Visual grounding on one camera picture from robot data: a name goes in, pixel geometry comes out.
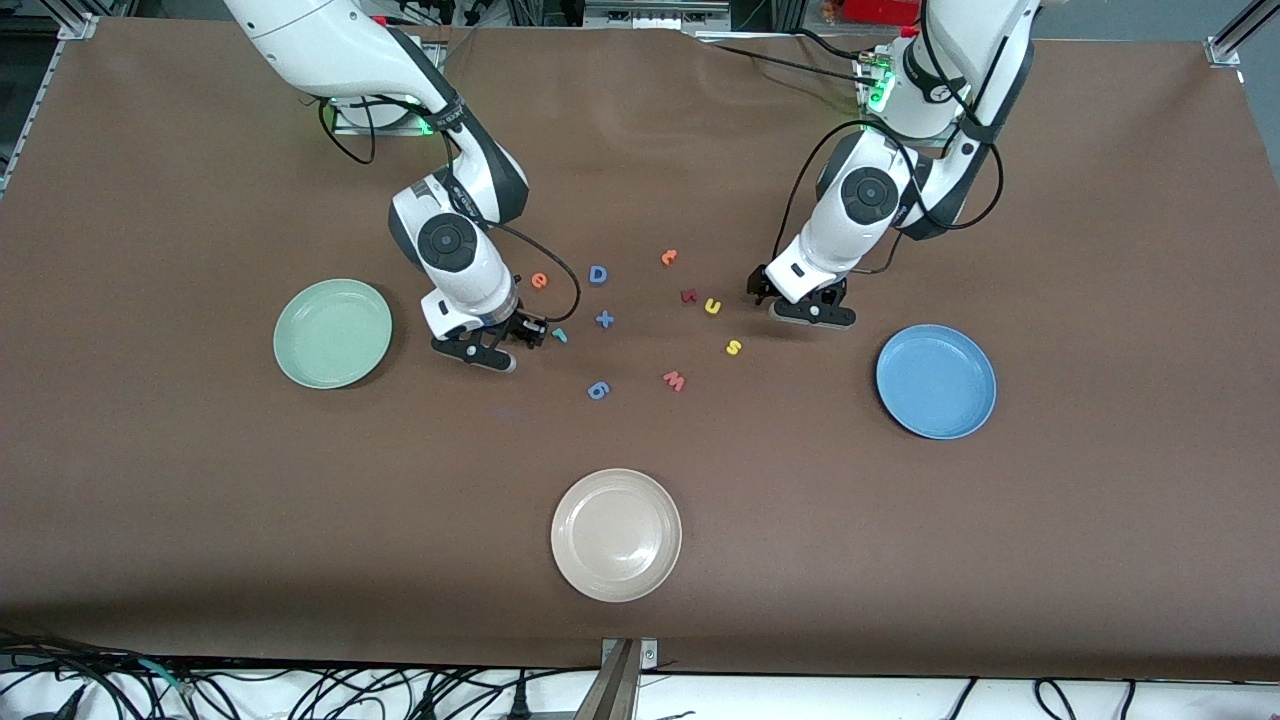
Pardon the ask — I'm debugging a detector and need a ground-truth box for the light green plate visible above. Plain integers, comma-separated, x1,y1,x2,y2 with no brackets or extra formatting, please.
273,278,394,390

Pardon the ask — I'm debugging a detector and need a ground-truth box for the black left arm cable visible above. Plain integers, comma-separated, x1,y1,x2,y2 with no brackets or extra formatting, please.
775,20,1005,276

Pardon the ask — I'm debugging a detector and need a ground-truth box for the teal floor cable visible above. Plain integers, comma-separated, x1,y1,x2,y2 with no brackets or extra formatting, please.
138,657,196,698

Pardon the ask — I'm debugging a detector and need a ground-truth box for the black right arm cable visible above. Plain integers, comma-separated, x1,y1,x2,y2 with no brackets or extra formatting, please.
318,95,583,346

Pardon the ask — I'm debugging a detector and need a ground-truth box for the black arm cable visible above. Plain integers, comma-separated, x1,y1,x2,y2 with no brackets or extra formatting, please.
318,95,583,346
775,20,1005,276

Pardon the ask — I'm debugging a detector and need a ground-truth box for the brown table cover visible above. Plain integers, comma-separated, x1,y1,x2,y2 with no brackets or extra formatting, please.
0,15,1280,683

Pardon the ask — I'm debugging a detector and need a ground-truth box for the red box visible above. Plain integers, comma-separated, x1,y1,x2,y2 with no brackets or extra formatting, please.
845,0,923,26

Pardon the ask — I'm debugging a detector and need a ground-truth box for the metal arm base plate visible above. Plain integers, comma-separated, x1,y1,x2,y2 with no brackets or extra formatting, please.
855,50,896,113
333,95,442,136

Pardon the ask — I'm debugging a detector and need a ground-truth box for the beige plate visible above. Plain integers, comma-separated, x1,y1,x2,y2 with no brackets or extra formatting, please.
550,468,684,604

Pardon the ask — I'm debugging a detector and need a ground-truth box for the black table cable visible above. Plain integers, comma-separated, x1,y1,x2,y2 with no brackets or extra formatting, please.
695,28,881,86

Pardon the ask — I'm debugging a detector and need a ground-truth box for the blue plate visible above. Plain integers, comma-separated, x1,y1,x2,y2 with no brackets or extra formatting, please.
875,323,998,441

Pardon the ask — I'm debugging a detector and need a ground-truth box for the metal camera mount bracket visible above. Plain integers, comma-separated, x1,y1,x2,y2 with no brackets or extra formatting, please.
575,637,660,720

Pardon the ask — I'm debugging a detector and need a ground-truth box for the metal equipment rack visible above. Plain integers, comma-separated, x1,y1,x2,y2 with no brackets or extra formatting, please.
583,0,733,31

